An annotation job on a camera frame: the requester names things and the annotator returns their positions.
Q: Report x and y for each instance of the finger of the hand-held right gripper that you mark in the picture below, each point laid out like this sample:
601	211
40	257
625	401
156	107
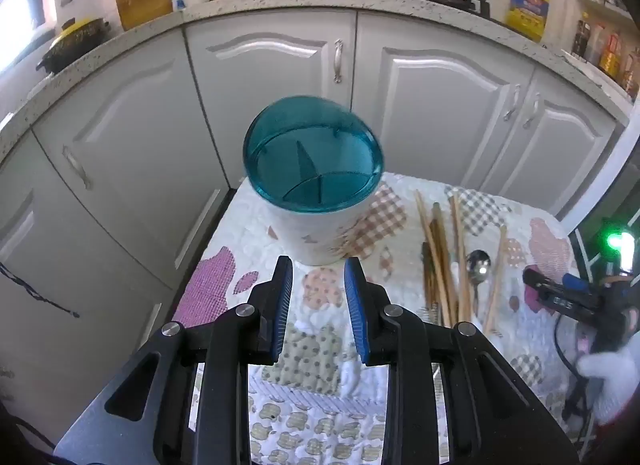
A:
575	281
555	297

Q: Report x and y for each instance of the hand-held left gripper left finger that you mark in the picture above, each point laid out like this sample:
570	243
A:
284	305

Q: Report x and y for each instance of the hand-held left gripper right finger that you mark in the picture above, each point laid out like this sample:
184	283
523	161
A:
354	310

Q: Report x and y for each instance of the light wooden chopstick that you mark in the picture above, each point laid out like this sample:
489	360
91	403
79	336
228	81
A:
444	245
497	270
460	245
439	275

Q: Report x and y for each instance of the dark brown wooden utensil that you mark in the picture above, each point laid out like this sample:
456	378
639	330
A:
427	275

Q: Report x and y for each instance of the metal spoon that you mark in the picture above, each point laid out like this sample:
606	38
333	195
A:
479	265

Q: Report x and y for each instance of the wooden chopsticks bundle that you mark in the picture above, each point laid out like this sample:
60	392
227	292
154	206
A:
430	235

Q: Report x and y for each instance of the floral utensil holder teal lid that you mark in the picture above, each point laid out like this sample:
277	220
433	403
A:
310	155

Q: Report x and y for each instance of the person's right hand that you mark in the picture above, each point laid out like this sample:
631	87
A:
617	380

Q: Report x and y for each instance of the patchwork quilted cloth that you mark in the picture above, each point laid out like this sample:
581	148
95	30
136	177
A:
240	245

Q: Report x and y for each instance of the dark framed glass door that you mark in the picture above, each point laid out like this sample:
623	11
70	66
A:
615	185

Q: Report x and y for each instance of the white cabinet door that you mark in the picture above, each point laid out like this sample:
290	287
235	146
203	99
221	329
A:
140	135
565	155
430	95
50	245
270	80

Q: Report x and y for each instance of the group of seasoning bottles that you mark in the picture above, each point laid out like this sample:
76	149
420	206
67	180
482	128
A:
610	52

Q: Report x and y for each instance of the yellow cooking oil bottle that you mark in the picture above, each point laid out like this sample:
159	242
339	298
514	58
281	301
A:
527	5

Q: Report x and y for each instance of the speckled stone countertop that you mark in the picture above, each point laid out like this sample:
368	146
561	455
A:
280	2

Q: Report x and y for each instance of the black casserole with yellow lid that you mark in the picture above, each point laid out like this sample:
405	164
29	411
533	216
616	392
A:
75	42

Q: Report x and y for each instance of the bright window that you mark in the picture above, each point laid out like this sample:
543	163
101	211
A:
17	15

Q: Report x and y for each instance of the white wall shelf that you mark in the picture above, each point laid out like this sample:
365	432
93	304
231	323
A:
597	1

